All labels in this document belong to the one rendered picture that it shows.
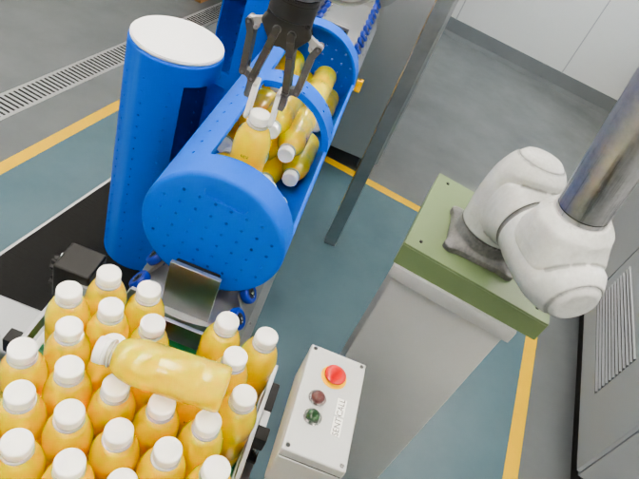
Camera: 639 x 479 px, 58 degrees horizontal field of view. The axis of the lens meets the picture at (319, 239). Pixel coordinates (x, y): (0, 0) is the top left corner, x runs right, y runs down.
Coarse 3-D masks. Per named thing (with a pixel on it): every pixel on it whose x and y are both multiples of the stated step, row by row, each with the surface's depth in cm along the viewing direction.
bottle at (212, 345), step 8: (208, 328) 98; (208, 336) 97; (216, 336) 97; (224, 336) 96; (232, 336) 97; (200, 344) 99; (208, 344) 97; (216, 344) 97; (224, 344) 97; (232, 344) 97; (200, 352) 99; (208, 352) 97; (216, 352) 97
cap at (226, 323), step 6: (222, 312) 97; (228, 312) 97; (216, 318) 96; (222, 318) 96; (228, 318) 96; (234, 318) 97; (216, 324) 96; (222, 324) 95; (228, 324) 96; (234, 324) 96; (222, 330) 95; (228, 330) 95; (234, 330) 96
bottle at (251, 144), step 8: (240, 128) 105; (248, 128) 103; (256, 128) 103; (264, 128) 103; (240, 136) 104; (248, 136) 103; (256, 136) 103; (264, 136) 104; (232, 144) 107; (240, 144) 104; (248, 144) 104; (256, 144) 104; (264, 144) 105; (232, 152) 107; (240, 152) 105; (248, 152) 104; (256, 152) 105; (264, 152) 106; (240, 160) 106; (248, 160) 106; (256, 160) 106; (264, 160) 108; (256, 168) 108
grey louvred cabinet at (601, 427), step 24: (624, 216) 319; (624, 240) 300; (624, 264) 285; (624, 288) 269; (600, 312) 280; (624, 312) 256; (600, 336) 266; (624, 336) 246; (600, 360) 254; (624, 360) 234; (576, 384) 274; (600, 384) 243; (624, 384) 225; (576, 408) 261; (600, 408) 233; (624, 408) 216; (576, 432) 249; (600, 432) 223; (624, 432) 208; (576, 456) 238; (600, 456) 217; (624, 456) 212
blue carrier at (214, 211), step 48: (336, 48) 170; (240, 96) 125; (192, 144) 111; (192, 192) 103; (240, 192) 101; (288, 192) 143; (192, 240) 110; (240, 240) 108; (288, 240) 109; (240, 288) 116
